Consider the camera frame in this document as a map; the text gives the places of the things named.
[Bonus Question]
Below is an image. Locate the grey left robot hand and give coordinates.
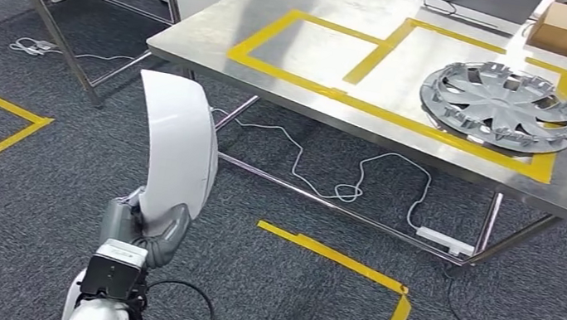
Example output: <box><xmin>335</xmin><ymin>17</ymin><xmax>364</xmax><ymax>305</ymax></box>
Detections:
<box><xmin>96</xmin><ymin>182</ymin><xmax>196</xmax><ymax>274</ymax></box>

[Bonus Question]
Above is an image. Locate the white curved panel part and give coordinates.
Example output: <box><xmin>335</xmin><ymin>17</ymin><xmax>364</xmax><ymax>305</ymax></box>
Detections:
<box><xmin>118</xmin><ymin>69</ymin><xmax>230</xmax><ymax>246</ymax></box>

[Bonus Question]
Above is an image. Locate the stainless steel workbench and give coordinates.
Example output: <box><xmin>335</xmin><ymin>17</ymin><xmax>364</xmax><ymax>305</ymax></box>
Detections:
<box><xmin>121</xmin><ymin>0</ymin><xmax>567</xmax><ymax>283</ymax></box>

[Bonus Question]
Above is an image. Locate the white power strip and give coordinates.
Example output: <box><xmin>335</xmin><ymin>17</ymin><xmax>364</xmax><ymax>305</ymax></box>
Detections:
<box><xmin>413</xmin><ymin>225</ymin><xmax>477</xmax><ymax>259</ymax></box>

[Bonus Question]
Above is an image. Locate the grey wheel hubcap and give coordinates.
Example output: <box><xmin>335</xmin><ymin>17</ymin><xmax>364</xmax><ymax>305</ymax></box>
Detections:
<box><xmin>412</xmin><ymin>52</ymin><xmax>567</xmax><ymax>161</ymax></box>

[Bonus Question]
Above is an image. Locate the grey laptop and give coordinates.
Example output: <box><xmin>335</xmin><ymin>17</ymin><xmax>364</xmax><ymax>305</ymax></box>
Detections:
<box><xmin>425</xmin><ymin>0</ymin><xmax>546</xmax><ymax>30</ymax></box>

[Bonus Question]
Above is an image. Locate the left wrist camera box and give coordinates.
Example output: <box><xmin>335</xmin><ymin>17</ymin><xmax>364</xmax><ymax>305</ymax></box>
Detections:
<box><xmin>78</xmin><ymin>235</ymin><xmax>152</xmax><ymax>303</ymax></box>

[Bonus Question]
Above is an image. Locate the white charger cable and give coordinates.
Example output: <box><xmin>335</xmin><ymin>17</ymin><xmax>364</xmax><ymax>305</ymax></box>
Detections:
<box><xmin>7</xmin><ymin>34</ymin><xmax>136</xmax><ymax>71</ymax></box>

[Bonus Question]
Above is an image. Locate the white power strip cable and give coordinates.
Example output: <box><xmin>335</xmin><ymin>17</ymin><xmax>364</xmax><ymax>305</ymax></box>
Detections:
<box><xmin>198</xmin><ymin>106</ymin><xmax>438</xmax><ymax>232</ymax></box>

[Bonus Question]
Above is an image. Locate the black desk cable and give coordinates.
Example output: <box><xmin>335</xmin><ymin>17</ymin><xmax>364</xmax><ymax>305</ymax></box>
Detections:
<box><xmin>399</xmin><ymin>0</ymin><xmax>459</xmax><ymax>17</ymax></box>

